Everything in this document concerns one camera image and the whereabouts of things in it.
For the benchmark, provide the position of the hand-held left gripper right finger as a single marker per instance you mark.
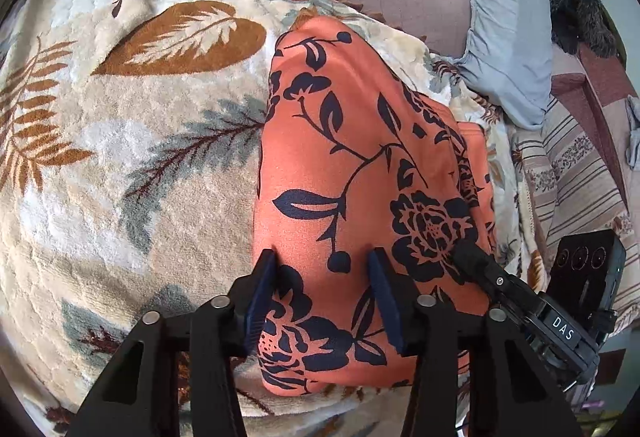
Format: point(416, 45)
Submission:
point(387, 302)

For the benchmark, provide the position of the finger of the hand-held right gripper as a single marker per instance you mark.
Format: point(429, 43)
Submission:
point(487, 269)

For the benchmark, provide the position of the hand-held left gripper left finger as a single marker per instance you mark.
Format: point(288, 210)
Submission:
point(260, 297)

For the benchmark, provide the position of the orange floral print garment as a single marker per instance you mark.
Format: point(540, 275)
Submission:
point(350, 117)

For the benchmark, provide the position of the beige striped cloth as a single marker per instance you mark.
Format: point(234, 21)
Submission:
point(575, 177)

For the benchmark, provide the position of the grey cloth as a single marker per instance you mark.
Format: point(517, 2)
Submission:
point(634, 127)

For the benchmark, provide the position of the cream leaf print blanket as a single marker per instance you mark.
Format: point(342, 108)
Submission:
point(125, 142)

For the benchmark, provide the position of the maroon patchwork quilt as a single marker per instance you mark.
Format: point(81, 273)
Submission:
point(600, 82)

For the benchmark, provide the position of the light blue ruffled pillow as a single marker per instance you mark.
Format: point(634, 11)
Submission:
point(505, 17)

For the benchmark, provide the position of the black furry item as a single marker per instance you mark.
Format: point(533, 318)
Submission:
point(575, 2)

